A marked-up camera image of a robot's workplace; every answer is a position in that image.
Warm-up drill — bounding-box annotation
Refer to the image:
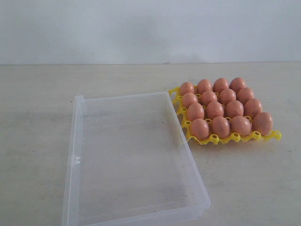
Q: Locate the clear plastic box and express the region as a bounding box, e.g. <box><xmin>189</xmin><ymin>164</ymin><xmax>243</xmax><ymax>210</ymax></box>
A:
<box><xmin>62</xmin><ymin>92</ymin><xmax>210</xmax><ymax>226</ymax></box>

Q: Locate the yellow plastic egg tray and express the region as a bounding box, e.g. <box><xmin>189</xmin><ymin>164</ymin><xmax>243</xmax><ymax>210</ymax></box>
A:
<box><xmin>168</xmin><ymin>87</ymin><xmax>282</xmax><ymax>145</ymax></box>

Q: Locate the brown egg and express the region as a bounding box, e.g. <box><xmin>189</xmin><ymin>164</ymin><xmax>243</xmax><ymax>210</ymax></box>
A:
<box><xmin>190</xmin><ymin>118</ymin><xmax>209</xmax><ymax>140</ymax></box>
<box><xmin>252</xmin><ymin>112</ymin><xmax>273</xmax><ymax>136</ymax></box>
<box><xmin>224</xmin><ymin>100</ymin><xmax>244</xmax><ymax>118</ymax></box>
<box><xmin>200</xmin><ymin>90</ymin><xmax>217</xmax><ymax>106</ymax></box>
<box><xmin>197</xmin><ymin>79</ymin><xmax>212</xmax><ymax>95</ymax></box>
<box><xmin>211</xmin><ymin>116</ymin><xmax>230</xmax><ymax>138</ymax></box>
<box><xmin>213</xmin><ymin>78</ymin><xmax>229</xmax><ymax>94</ymax></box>
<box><xmin>179</xmin><ymin>82</ymin><xmax>195</xmax><ymax>96</ymax></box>
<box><xmin>206</xmin><ymin>101</ymin><xmax>224</xmax><ymax>120</ymax></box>
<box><xmin>236</xmin><ymin>87</ymin><xmax>254</xmax><ymax>105</ymax></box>
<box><xmin>244</xmin><ymin>98</ymin><xmax>262</xmax><ymax>119</ymax></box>
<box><xmin>187</xmin><ymin>103</ymin><xmax>205</xmax><ymax>121</ymax></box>
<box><xmin>230</xmin><ymin>115</ymin><xmax>251</xmax><ymax>137</ymax></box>
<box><xmin>229</xmin><ymin>77</ymin><xmax>246</xmax><ymax>93</ymax></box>
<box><xmin>182</xmin><ymin>93</ymin><xmax>198</xmax><ymax>108</ymax></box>
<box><xmin>219</xmin><ymin>88</ymin><xmax>236</xmax><ymax>106</ymax></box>

